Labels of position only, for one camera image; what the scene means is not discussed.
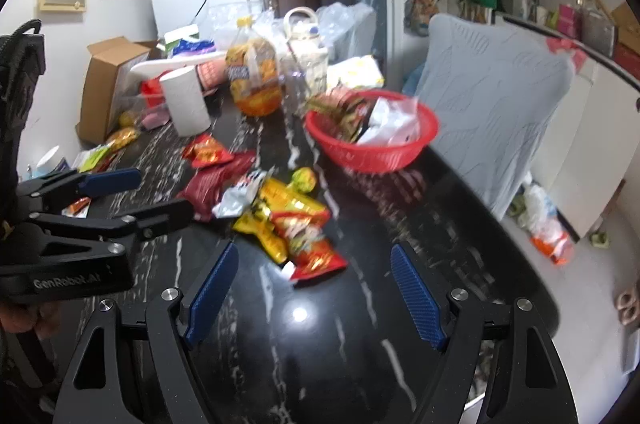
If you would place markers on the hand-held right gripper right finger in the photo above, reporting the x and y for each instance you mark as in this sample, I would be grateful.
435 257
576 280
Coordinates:
417 299

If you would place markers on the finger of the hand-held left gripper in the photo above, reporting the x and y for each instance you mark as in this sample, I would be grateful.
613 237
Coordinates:
165 216
112 181

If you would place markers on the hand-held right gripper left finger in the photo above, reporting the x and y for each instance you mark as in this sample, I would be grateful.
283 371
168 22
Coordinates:
210 299

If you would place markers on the dark red snack packet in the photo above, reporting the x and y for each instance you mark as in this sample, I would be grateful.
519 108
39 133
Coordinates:
215 185

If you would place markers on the silver white snack packet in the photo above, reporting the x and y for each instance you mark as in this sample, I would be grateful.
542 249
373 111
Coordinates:
237 199

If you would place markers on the orange-red snack packet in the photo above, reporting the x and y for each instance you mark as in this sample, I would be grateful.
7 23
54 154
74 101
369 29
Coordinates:
207 152

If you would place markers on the red cartoon snack packet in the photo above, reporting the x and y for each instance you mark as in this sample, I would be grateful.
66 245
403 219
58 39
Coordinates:
310 249

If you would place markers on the yellow black snack packet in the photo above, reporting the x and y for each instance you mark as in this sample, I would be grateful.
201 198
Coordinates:
280 201

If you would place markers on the green yellow candy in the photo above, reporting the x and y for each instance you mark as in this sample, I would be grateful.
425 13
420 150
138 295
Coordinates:
304 180

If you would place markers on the red plastic basket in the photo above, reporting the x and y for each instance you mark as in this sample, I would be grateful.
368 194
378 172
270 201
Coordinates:
380 157

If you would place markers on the clear zip bag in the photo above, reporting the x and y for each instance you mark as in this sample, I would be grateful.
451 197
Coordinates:
395 117

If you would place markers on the yellow red snack packet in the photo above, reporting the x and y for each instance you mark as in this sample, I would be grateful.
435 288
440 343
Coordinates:
325 104

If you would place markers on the person's left hand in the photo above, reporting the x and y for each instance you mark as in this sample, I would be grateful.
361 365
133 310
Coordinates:
30 319

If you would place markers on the green snack packet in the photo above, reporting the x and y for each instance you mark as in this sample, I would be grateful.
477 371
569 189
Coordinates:
95 158

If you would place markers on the small orange packet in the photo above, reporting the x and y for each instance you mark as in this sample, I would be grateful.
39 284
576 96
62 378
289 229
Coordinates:
77 207

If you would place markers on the gold snack packet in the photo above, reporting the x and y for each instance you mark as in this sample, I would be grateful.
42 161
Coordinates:
124 138

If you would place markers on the yellow fruit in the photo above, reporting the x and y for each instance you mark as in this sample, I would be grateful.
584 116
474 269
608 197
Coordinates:
128 118

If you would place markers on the white round tub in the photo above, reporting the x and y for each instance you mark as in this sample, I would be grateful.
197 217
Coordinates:
50 162

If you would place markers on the pink block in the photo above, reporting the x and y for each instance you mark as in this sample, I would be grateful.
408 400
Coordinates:
156 120

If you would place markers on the brown cardboard box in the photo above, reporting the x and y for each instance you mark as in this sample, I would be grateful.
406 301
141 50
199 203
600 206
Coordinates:
100 94

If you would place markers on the red plastic packaging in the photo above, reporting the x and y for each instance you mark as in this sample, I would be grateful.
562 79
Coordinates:
152 92

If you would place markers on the white paper towel roll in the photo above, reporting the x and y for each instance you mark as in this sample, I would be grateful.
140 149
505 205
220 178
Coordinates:
185 104

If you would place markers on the white tray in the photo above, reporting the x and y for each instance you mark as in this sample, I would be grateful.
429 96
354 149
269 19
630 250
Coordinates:
155 67

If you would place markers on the pink patterned box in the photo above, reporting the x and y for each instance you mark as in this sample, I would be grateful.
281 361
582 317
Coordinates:
212 73

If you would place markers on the white orange plastic bag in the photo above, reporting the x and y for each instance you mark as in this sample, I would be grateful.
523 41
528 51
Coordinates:
547 224

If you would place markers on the blue white packet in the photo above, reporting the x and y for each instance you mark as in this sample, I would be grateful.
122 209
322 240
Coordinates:
195 48

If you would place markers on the white appliance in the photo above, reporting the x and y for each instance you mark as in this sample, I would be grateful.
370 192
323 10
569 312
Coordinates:
180 4

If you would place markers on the green slippers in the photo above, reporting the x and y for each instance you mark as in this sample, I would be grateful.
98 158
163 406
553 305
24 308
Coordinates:
600 239

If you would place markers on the clear glass cup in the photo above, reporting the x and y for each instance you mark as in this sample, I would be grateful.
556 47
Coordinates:
305 77

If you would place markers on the chair with grey leaf cover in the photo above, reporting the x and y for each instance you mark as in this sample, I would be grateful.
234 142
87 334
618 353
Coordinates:
490 104

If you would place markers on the pink slippers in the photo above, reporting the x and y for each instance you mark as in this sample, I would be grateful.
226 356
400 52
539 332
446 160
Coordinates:
627 304

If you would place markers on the white sideboard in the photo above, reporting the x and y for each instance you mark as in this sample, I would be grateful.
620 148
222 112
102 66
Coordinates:
590 154

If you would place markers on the yellow white tissue pack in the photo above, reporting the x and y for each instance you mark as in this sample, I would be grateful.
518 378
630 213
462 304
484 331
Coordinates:
357 72

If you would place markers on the clear plastic bag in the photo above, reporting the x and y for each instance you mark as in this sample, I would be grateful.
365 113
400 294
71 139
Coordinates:
347 27

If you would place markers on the colourful printed bag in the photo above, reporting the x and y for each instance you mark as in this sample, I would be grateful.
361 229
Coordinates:
421 14

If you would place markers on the pink tape strips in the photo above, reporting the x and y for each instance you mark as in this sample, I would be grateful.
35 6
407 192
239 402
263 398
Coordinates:
565 49

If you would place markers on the white mug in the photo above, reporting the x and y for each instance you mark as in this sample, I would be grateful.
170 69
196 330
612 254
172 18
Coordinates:
541 15

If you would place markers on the glass bottle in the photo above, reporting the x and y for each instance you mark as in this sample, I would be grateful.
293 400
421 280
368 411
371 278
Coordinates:
530 4

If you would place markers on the grey metal box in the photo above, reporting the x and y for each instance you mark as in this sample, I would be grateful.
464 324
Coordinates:
597 32

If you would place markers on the open flap cardboard box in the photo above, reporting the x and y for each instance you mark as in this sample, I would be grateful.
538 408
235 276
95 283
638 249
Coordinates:
627 27

